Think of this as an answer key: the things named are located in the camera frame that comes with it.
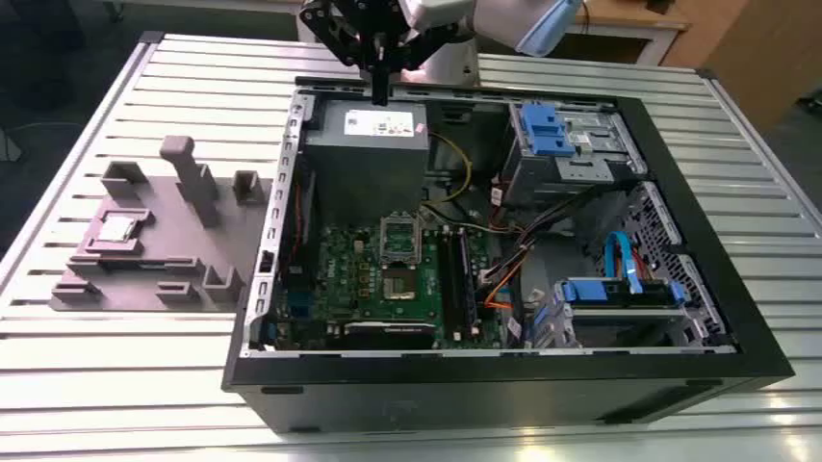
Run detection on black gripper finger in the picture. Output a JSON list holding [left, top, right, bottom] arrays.
[[297, 0, 383, 106], [379, 21, 464, 106]]

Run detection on CPU with silver top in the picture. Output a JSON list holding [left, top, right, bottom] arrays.
[[94, 217, 140, 242]]

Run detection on CPU socket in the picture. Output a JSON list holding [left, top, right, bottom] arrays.
[[383, 267, 428, 302]]

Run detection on blue plastic disk carrier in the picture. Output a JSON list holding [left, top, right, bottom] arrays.
[[521, 103, 567, 137], [531, 130, 576, 158]]

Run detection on grey power supply unit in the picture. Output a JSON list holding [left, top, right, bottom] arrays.
[[300, 99, 429, 227]]

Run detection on wooden desk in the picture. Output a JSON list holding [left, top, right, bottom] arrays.
[[564, 0, 693, 68]]

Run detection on metal drive bay cage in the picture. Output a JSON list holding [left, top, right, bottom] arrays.
[[499, 100, 647, 208]]

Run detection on metal socket cover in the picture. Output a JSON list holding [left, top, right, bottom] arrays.
[[379, 210, 425, 267]]

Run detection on green motherboard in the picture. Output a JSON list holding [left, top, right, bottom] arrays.
[[274, 211, 508, 350]]

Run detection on black RAM slot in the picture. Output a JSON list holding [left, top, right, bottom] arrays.
[[445, 229, 464, 336]]

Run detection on grey printed parts rack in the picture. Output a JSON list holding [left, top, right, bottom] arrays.
[[49, 135, 274, 313]]

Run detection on wooden cabinet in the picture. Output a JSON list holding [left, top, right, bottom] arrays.
[[660, 0, 822, 139]]

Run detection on RAM stick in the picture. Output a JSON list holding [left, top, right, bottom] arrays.
[[100, 259, 193, 270]]

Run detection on hard disk in blue carrier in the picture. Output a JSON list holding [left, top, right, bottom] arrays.
[[555, 277, 687, 310]]

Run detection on black graphics card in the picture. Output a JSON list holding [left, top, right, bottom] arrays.
[[325, 320, 437, 351]]

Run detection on metal disk bay cage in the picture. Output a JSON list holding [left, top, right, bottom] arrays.
[[523, 288, 736, 350]]

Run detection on black PC case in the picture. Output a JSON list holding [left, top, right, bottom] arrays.
[[221, 74, 796, 434]]

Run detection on yellow wire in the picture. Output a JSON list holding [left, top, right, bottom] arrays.
[[420, 132, 475, 208]]

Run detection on coloured power wire bundle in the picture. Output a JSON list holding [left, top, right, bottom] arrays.
[[420, 204, 525, 237]]

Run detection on black wire bundle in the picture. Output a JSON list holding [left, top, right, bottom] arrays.
[[480, 180, 643, 285]]

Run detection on orange wires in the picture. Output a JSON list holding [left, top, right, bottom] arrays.
[[481, 283, 516, 313]]

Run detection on blue data wire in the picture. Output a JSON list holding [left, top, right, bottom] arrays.
[[601, 230, 644, 295]]

